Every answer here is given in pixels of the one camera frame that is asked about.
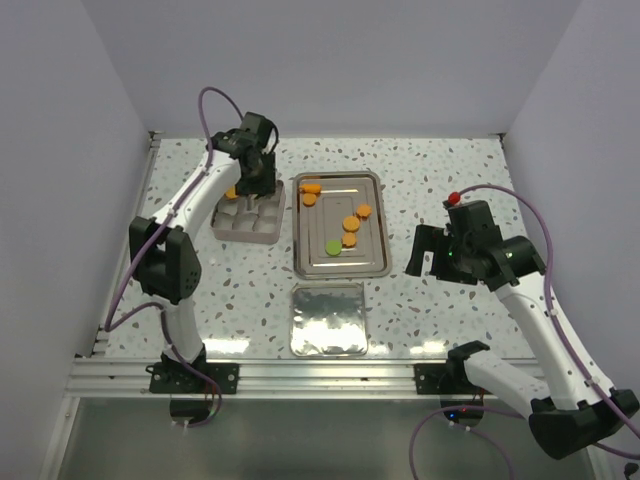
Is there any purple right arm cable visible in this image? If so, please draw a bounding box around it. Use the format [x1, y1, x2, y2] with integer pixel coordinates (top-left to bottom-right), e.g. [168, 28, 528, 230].
[404, 183, 640, 480]

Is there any orange fish cookie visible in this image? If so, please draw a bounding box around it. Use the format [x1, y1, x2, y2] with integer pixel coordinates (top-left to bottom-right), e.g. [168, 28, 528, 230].
[299, 184, 322, 195]

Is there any red cable connector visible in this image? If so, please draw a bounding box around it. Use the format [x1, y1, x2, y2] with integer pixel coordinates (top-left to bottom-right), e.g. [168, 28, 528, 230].
[447, 192, 461, 206]

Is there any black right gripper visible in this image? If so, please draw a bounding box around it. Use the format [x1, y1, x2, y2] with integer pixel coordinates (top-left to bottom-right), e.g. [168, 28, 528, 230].
[406, 223, 478, 286]

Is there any small square steel lid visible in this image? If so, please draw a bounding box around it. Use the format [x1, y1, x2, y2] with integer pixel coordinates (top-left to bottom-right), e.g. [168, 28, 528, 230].
[290, 282, 368, 358]

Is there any orange flower cookie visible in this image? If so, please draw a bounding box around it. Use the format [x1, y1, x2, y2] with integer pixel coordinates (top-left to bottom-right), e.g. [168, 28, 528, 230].
[356, 204, 372, 219]

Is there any large steel baking tray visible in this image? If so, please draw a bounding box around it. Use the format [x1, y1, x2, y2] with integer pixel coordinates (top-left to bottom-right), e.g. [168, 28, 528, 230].
[292, 171, 392, 280]

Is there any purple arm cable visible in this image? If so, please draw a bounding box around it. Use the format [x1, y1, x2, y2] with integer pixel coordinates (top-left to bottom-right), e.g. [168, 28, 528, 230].
[404, 183, 640, 480]
[102, 87, 251, 429]

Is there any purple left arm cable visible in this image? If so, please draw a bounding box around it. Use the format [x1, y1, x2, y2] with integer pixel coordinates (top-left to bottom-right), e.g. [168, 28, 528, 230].
[102, 87, 251, 429]

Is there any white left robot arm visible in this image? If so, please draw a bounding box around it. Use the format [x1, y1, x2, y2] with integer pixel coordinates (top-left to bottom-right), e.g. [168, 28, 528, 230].
[129, 112, 279, 393]

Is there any aluminium frame rail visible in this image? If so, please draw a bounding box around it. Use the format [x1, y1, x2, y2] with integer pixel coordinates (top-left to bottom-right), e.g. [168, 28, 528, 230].
[64, 357, 556, 400]

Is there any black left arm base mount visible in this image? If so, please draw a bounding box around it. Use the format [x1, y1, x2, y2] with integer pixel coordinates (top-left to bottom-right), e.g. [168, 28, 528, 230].
[145, 362, 240, 395]

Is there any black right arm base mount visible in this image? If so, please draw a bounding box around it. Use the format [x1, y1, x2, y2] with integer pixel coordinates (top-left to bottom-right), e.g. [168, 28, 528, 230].
[413, 363, 474, 396]

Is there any beige compartment cookie box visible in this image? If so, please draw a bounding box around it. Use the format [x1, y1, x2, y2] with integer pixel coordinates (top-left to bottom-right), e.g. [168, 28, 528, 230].
[210, 180, 286, 245]

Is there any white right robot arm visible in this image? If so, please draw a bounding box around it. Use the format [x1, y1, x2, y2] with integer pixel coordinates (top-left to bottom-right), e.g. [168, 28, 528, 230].
[405, 201, 639, 460]

